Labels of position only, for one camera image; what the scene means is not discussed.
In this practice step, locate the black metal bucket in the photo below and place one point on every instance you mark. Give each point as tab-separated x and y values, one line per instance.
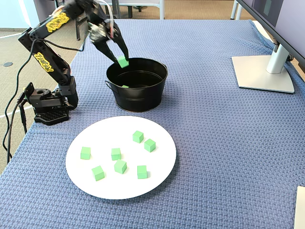
143	100

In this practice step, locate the white round plate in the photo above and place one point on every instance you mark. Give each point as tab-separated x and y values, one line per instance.
119	186

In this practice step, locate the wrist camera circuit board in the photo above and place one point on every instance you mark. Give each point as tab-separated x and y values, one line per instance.
93	30

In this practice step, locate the white background table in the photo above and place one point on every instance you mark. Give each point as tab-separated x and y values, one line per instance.
162	9

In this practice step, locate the monitor with silver stand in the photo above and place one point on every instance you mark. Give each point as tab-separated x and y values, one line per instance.
262	78

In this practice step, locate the green cube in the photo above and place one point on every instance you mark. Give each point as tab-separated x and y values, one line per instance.
142	172
120	166
138	137
98	173
149	145
123	63
116	154
85	153
125	86

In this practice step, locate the dark metal chair legs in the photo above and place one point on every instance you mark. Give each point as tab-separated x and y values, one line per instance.
130	12

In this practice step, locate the white metal table leg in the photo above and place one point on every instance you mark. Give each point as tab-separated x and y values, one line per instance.
234	9

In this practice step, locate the white flat object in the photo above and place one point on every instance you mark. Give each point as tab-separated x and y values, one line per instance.
300	210

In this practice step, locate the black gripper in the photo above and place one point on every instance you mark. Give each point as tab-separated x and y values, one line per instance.
103	36

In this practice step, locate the blue woven tablecloth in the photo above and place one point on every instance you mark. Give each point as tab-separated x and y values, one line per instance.
214	119

